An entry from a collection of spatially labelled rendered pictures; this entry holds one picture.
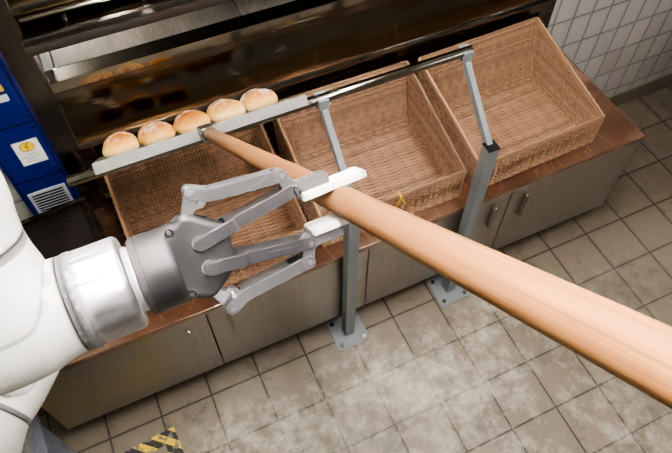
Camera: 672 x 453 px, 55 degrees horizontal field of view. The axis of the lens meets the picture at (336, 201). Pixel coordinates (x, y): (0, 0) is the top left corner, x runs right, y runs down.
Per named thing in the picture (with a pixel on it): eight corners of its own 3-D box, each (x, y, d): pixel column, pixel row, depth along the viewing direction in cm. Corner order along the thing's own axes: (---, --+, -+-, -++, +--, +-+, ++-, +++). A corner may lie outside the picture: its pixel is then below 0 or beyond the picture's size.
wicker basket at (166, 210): (118, 206, 232) (94, 158, 209) (262, 155, 246) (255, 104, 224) (156, 318, 207) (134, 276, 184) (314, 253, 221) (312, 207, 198)
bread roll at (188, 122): (211, 124, 185) (205, 105, 184) (213, 125, 179) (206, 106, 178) (177, 134, 183) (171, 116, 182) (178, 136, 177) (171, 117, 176)
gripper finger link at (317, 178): (278, 198, 63) (269, 170, 62) (325, 180, 64) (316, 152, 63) (282, 200, 61) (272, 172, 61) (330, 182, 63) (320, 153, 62)
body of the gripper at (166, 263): (118, 228, 61) (211, 194, 63) (150, 306, 63) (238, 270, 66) (119, 246, 54) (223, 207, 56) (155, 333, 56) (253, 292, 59)
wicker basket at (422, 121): (272, 152, 247) (266, 101, 224) (402, 108, 260) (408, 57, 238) (322, 250, 221) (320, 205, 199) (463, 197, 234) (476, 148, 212)
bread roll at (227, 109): (246, 112, 187) (240, 94, 186) (248, 114, 181) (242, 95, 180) (213, 123, 186) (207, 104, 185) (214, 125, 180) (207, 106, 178)
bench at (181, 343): (49, 317, 270) (-12, 245, 222) (529, 137, 328) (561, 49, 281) (76, 443, 240) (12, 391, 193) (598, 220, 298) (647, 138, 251)
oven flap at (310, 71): (79, 144, 204) (54, 88, 193) (544, -3, 248) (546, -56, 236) (80, 150, 201) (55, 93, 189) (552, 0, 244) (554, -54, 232)
